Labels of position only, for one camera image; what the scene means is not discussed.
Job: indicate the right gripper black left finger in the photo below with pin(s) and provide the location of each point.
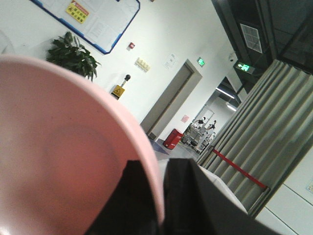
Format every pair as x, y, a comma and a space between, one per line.
131, 209

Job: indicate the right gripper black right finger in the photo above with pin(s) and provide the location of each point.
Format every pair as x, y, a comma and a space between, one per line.
194, 206

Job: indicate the pink bowl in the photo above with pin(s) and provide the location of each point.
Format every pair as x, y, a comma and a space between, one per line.
64, 143

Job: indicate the red barrier belt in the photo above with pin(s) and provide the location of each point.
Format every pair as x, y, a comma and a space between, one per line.
236, 167

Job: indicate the red bin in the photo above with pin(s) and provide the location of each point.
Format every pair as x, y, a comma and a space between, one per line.
173, 139

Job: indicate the dark floor mat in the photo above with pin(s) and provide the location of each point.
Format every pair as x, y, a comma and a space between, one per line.
158, 148

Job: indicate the grey folding curtain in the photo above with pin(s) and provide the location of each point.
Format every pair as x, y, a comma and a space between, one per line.
266, 137

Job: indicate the grey door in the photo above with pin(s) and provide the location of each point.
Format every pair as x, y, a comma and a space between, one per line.
170, 101

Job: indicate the green exit sign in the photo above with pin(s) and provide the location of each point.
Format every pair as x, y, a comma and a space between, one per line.
200, 62

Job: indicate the green potted plant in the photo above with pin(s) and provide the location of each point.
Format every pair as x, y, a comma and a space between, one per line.
67, 52

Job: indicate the blue framed notice board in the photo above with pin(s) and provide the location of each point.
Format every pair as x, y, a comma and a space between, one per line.
101, 23

